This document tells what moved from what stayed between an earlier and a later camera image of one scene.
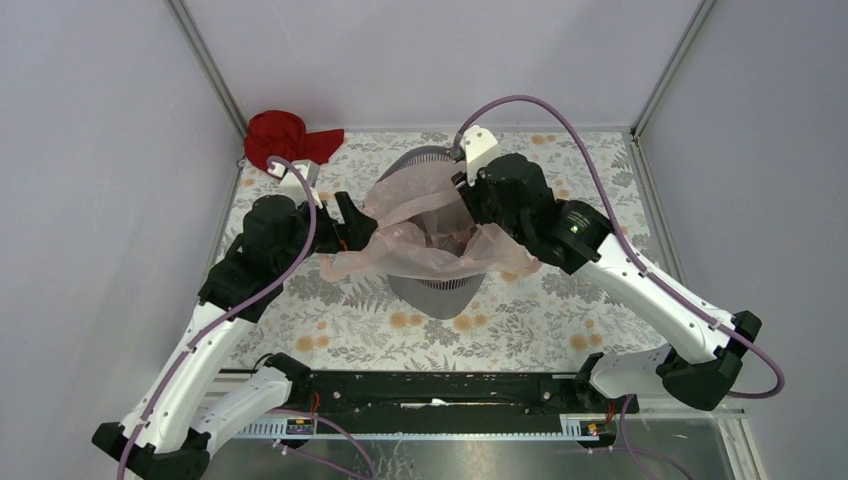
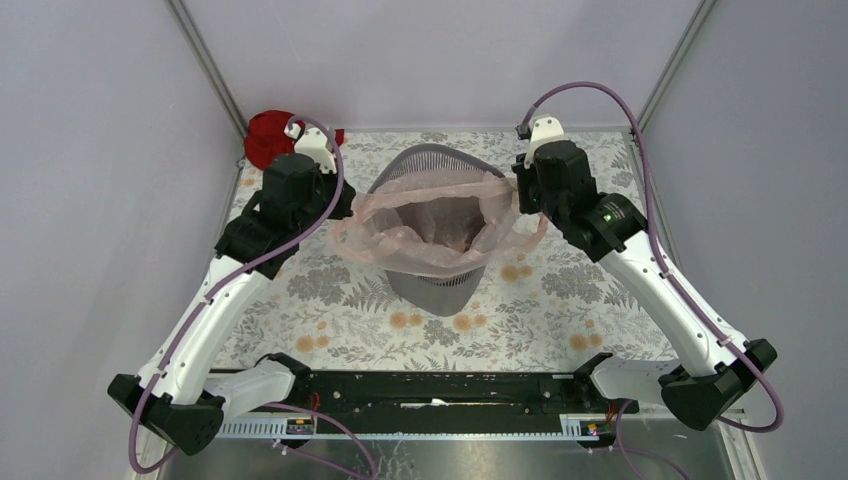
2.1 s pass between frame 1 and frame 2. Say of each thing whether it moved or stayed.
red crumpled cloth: stayed
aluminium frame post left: stayed
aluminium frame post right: stayed
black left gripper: moved
